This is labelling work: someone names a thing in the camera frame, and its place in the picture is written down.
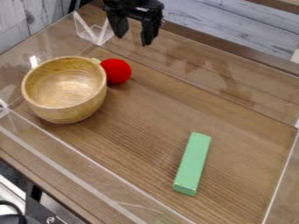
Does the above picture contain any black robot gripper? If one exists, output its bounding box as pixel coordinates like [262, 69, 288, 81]
[102, 0, 164, 46]

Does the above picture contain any brown wooden bowl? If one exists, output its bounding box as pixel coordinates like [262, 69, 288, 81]
[21, 56, 108, 123]

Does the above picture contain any green rectangular block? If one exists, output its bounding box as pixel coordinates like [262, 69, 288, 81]
[172, 132, 210, 196]

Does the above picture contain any red ball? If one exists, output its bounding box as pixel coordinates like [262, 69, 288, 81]
[99, 59, 132, 85]

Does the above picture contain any clear acrylic corner bracket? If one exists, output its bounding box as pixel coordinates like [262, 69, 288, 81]
[71, 12, 114, 46]

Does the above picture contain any clear acrylic tray wall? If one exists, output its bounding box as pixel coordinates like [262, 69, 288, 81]
[0, 99, 294, 224]

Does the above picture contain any black cable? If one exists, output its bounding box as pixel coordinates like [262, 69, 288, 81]
[0, 200, 27, 224]

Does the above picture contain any black table leg frame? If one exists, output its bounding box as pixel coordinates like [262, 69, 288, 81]
[23, 185, 66, 224]

